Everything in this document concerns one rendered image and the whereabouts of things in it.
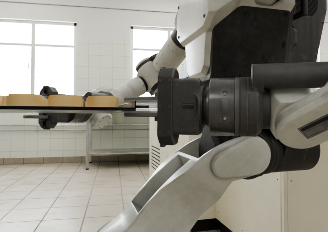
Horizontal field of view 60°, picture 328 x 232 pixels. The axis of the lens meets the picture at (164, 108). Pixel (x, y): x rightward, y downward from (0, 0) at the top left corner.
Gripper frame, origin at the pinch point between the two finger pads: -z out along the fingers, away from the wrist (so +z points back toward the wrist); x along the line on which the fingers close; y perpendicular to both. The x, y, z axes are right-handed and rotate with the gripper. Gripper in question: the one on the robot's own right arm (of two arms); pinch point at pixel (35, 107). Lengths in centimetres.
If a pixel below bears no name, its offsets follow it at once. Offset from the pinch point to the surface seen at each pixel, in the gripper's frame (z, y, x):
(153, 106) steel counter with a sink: 368, -185, 18
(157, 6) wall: 376, -185, 195
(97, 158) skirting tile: 314, -259, -71
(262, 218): 93, 45, -50
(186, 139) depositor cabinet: 121, -9, -16
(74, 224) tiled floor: 96, -83, -78
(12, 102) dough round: -27.1, 31.7, -0.7
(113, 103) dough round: -17.0, 41.3, -0.3
